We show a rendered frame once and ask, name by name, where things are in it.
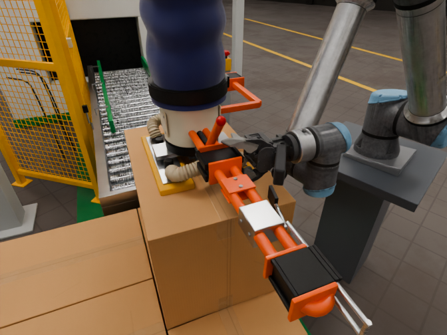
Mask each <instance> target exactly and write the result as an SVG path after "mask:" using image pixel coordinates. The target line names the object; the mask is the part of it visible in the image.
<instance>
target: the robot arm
mask: <svg viewBox="0 0 447 335"><path fill-rule="evenodd" d="M335 1H336V2H337V6H336V8H335V11H334V13H333V16H332V18H331V20H330V23H329V26H328V27H327V30H326V33H325V36H324V37H323V40H322V43H321V46H320V47H319V50H318V52H317V55H316V57H315V60H314V62H313V65H312V67H311V70H310V72H309V75H308V77H307V80H306V82H305V85H304V87H303V89H302V92H301V95H300V97H299V99H298V102H297V105H296V107H295V109H294V112H293V115H292V117H291V119H290V121H289V124H288V127H287V129H286V131H285V134H284V135H282V134H276V138H268V137H267V136H266V135H265V134H264V133H263V132H257V133H252V134H246V135H244V136H245V137H244V138H243V137H240V136H238V135H237V134H235V133H231V138H227V139H224V140H222V141H221V143H223V144H225V145H227V146H228V147H236V148H237V149H243V155H244V157H243V158H244V159H245V161H246V162H250V164H251V165H252V166H253V167H254V168H255V169H252V167H251V166H247V167H245V168H244V169H243V174H247V176H248V177H249V178H250V180H251V181H252V182H254V181H256V180H258V179H259V178H261V177H262V176H263V175H264V174H265V173H267V172H268V170H269V171H270V169H271V168H273V169H272V171H271V175H272V177H273V184H274V185H283V183H284V179H285V178H286V177H287V174H288V175H290V176H291V177H293V178H295V179H296V180H297V181H299V182H301V183H302V184H303V191H304V192H305V193H306V194H307V195H309V196H311V197H317V198H322V197H328V196H330V195H331V194H332V193H333V192H334V190H335V186H336V184H337V183H336V180H337V174H338V170H339V164H340V159H341V154H343V153H346V152H347V151H348V150H349V149H350V147H351V143H352V139H351V134H350V132H349V130H348V128H347V127H346V126H345V125H344V124H342V123H340V122H327V123H325V124H320V125H318V123H319V120H320V119H321V116H322V114H323V111H324V109H325V107H326V105H327V102H328V100H329V97H330V95H331V93H332V91H333V89H334V86H335V84H336V81H337V79H338V77H339V75H340V72H341V70H342V67H343V65H344V63H345V61H346V59H347V56H348V54H349V51H350V49H351V47H352V45H353V42H354V40H355V37H356V35H357V33H358V31H359V28H360V26H361V23H362V21H363V19H364V17H365V15H366V12H367V11H370V10H371V9H374V7H375V5H376V2H377V1H378V0H335ZM393 2H394V7H395V9H396V18H397V23H398V32H399V37H400V47H401V52H402V61H403V67H404V75H405V81H406V90H407V91H406V90H398V89H382V90H376V91H374V92H373V93H372V94H371V96H370V98H369V101H368V105H367V111H366V114H365V120H364V123H363V128H362V132H361V133H360V135H359V136H358V138H357V139H356V140H355V142H354V146H353V148H354V150H355V151H356V152H357V153H359V154H360V155H362V156H365V157H368V158H372V159H377V160H391V159H394V158H397V157H398V155H399V153H400V144H399V139H398V137H399V136H400V137H403V138H406V139H409V140H412V141H415V142H418V143H421V144H424V145H427V146H430V147H434V148H439V149H442V148H445V147H446V146H447V95H446V0H393ZM255 134H256V135H255ZM274 166H275V167H274Z"/></svg>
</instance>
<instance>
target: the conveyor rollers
mask: <svg viewBox="0 0 447 335"><path fill-rule="evenodd" d="M102 73H103V77H104V82H105V86H106V91H107V94H108V100H109V103H110V109H111V112H112V117H113V121H114V126H115V130H116V132H113V133H111V130H110V125H109V122H108V116H107V112H106V108H101V109H100V115H101V120H102V129H103V130H102V131H103V134H104V135H103V136H104V143H105V149H106V156H107V158H108V159H107V160H108V163H107V164H108V166H109V168H108V169H109V171H108V172H109V173H110V175H111V176H110V181H111V184H112V186H111V187H112V189H111V191H116V190H119V189H124V188H127V187H133V186H136V185H135V181H133V180H134V176H133V172H132V166H131V163H130V156H129V153H128V147H127V144H126V138H125V134H124V131H125V130H129V129H134V128H142V127H146V126H147V121H149V118H151V117H152V116H154V115H157V114H159V113H160V111H159V107H158V106H156V105H155V104H153V102H152V101H151V96H150V95H149V90H148V78H149V77H150V76H149V74H148V73H147V71H146V69H145V68H144V67H142V68H129V69H122V70H111V71H104V72H102ZM94 76H95V81H96V82H95V83H97V82H101V81H100V75H99V72H95V73H94ZM96 89H97V96H98V103H99V106H105V102H104V95H103V91H102V85H101V84H96ZM127 181H129V182H127ZM115 184H117V185H115Z"/></svg>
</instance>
